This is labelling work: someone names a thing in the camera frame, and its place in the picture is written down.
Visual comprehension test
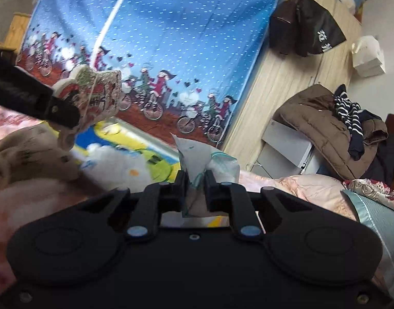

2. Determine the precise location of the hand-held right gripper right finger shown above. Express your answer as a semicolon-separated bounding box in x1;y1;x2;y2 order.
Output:
205;169;314;242

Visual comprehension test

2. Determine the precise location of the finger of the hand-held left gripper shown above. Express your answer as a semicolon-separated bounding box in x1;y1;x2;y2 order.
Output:
0;52;81;130

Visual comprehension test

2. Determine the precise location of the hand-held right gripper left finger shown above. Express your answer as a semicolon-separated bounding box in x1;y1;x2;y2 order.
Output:
78;170;189;241

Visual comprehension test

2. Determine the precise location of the white blue plastic packet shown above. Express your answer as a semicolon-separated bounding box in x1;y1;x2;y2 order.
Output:
172;133;241;217

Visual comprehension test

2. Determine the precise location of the christmas print plush pillow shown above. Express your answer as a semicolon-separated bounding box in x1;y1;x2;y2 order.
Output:
51;64;122;136

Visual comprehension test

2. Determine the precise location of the beige plush toy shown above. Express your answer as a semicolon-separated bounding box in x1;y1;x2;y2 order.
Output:
0;124;82;189

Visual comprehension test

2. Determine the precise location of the cartoon printed blanket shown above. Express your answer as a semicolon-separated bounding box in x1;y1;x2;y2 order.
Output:
71;118;185;188

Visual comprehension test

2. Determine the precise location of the wooden chair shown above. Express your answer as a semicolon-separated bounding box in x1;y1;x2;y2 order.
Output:
0;12;32;63

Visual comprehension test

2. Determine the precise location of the pink quilt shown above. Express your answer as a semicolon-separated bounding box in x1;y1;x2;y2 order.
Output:
0;102;358;287

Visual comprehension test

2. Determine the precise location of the brown padded jacket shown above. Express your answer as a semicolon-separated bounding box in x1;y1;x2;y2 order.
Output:
273;84;389;181

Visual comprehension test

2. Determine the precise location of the wooden bed board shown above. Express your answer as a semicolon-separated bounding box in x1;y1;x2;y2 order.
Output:
222;0;362;168

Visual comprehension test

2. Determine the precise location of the blue printed bed tent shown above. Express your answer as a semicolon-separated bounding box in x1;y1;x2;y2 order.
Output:
16;0;285;143

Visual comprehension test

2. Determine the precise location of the navy white striped garment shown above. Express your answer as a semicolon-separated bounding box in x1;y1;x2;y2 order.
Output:
333;84;365;161

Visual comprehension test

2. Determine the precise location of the floral red cloth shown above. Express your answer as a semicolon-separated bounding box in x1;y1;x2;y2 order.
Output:
343;178;394;215

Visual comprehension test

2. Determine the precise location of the teal satin pillow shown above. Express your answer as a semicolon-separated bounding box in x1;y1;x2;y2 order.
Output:
341;188;394;301

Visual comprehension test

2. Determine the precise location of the dark brown bag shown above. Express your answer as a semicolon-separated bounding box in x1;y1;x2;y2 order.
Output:
269;0;300;55

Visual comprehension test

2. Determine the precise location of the black shopping bag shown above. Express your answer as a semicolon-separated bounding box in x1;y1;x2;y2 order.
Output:
295;0;347;58

